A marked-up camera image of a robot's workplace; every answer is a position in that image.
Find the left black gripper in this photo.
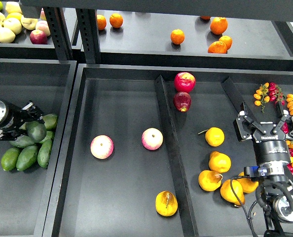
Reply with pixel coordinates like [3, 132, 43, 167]
[0, 100, 44, 141]

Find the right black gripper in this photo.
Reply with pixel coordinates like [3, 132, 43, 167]
[233, 101, 293, 165]

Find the dark green avocado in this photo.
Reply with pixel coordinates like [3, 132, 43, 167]
[26, 121, 46, 143]

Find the yellow pear with stem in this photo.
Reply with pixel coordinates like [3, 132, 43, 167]
[155, 191, 178, 217]

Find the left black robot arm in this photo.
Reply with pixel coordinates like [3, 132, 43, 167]
[0, 99, 46, 143]

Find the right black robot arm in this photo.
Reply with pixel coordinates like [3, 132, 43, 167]
[233, 102, 293, 237]

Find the green avocado top right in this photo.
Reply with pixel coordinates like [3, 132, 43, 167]
[42, 114, 58, 130]

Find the green avocado pile middle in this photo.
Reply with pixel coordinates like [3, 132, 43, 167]
[16, 145, 39, 171]

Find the green avocado lower right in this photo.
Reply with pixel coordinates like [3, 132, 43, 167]
[37, 139, 53, 168]

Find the yellow pear with twig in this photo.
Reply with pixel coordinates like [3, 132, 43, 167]
[198, 127, 225, 147]

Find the yellow pear middle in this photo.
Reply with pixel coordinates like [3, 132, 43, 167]
[209, 151, 231, 173]

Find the yellow pear right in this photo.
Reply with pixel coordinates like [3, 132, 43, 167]
[237, 178, 258, 194]

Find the yellow pear bottom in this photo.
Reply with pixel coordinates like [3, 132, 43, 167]
[220, 179, 245, 206]

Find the yellow pear lower left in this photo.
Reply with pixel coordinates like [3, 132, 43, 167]
[198, 170, 223, 192]

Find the red chili pepper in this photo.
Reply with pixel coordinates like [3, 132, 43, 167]
[282, 122, 289, 134]

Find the orange cherry tomato vine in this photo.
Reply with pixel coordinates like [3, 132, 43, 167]
[253, 82, 270, 113]

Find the red cherry tomato cluster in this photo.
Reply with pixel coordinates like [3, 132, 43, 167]
[268, 82, 285, 105]

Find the black left tray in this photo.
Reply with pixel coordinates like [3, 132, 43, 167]
[0, 59, 76, 237]

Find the red apple on shelf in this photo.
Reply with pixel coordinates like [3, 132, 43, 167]
[30, 30, 48, 44]

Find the pink apple left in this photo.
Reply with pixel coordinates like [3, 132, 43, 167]
[90, 135, 114, 159]

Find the pink apple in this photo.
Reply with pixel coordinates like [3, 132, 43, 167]
[90, 135, 114, 159]
[142, 128, 163, 151]

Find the pale yellow apple front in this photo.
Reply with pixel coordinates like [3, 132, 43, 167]
[0, 27, 16, 43]

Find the dark red apple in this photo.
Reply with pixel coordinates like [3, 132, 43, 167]
[173, 92, 191, 112]

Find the orange front right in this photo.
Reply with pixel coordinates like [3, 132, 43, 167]
[208, 41, 227, 54]

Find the bright red apple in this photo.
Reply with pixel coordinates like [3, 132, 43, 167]
[174, 72, 196, 93]

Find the small orange right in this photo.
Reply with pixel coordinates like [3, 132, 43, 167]
[219, 36, 233, 50]

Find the pale yellow apple middle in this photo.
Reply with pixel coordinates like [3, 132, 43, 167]
[3, 18, 22, 35]

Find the pink peach on shelf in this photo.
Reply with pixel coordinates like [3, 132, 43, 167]
[36, 20, 51, 37]

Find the black tray divider left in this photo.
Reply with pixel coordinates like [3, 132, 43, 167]
[154, 75, 199, 237]

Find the large orange upper right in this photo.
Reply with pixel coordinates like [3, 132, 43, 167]
[210, 17, 228, 35]

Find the pink apple centre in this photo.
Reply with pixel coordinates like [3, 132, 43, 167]
[142, 128, 163, 151]

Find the black shelf upright post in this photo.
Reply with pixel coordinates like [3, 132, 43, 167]
[75, 8, 101, 64]

